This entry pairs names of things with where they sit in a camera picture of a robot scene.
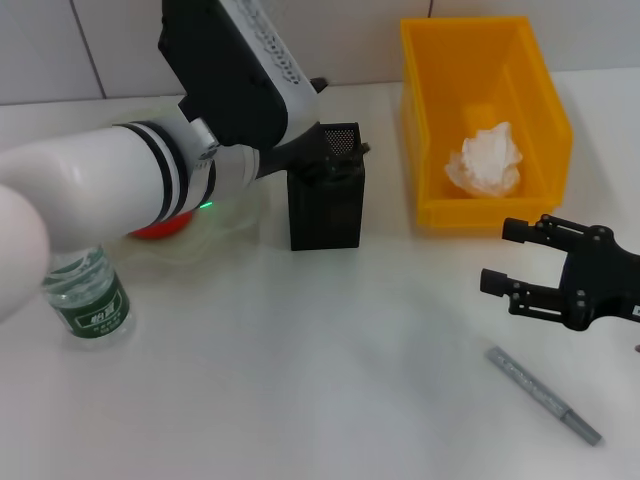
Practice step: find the white paper ball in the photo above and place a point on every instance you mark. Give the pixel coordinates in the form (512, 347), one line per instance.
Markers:
(487, 160)

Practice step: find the orange fruit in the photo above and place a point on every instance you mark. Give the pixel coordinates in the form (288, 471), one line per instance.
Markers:
(160, 229)

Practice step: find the black mesh pen holder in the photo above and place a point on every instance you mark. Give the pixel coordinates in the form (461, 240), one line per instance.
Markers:
(325, 220)

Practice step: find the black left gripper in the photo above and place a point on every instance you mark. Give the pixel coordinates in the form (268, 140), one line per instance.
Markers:
(295, 150)

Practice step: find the translucent glass fruit plate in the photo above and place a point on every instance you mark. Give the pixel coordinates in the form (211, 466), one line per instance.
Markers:
(225, 220)

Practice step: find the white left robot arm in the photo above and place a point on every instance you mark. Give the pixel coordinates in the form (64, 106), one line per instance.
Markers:
(90, 190)

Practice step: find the clear green-label water bottle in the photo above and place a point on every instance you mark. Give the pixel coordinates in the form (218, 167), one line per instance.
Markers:
(90, 305)

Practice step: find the yellow plastic bin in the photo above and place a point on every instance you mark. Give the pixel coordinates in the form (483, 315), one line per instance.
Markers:
(430, 125)

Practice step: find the grey glitter pen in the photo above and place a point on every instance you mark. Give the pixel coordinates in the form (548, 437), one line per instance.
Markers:
(540, 392)

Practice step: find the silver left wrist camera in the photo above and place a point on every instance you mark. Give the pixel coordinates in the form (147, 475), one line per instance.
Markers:
(235, 70)

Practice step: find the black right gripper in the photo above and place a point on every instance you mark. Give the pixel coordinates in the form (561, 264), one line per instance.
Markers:
(605, 280)

